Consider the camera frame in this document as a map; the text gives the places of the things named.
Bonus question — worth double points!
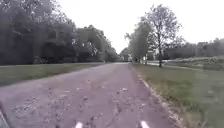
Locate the grass field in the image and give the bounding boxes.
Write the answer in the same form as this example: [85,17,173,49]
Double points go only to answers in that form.
[129,62,224,128]

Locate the distant row of trees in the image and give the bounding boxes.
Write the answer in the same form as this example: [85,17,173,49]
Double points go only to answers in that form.
[163,37,224,61]

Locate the wood of dark trees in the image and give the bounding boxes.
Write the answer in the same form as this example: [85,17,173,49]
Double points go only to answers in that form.
[0,0,122,66]

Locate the reddish gravel path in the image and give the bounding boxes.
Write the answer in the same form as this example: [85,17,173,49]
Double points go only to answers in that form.
[0,62,183,128]

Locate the grey road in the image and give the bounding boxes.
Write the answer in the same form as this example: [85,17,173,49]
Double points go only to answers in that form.
[145,56,224,71]

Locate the group of roadside trees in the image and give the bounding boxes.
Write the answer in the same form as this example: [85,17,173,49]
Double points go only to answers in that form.
[125,3,186,68]

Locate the grass verge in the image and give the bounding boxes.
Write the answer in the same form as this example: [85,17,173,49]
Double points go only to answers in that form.
[0,62,106,88]

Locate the robot's own part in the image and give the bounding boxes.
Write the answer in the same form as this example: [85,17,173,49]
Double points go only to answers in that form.
[140,120,151,128]
[74,122,84,128]

